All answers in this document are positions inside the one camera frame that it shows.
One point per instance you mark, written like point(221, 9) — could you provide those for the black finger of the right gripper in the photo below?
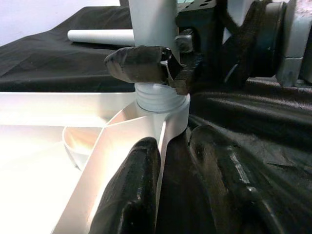
point(136, 64)

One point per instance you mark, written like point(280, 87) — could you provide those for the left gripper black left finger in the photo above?
point(131, 190)

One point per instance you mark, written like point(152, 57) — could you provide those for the white plastic table leg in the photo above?
point(102, 37)
point(153, 22)

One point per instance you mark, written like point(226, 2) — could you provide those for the white plastic table top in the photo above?
point(48, 136)

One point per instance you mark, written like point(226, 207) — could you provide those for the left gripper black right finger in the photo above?
point(226, 185)

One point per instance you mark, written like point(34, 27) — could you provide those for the black plastic cover sheet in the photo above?
point(256, 117)

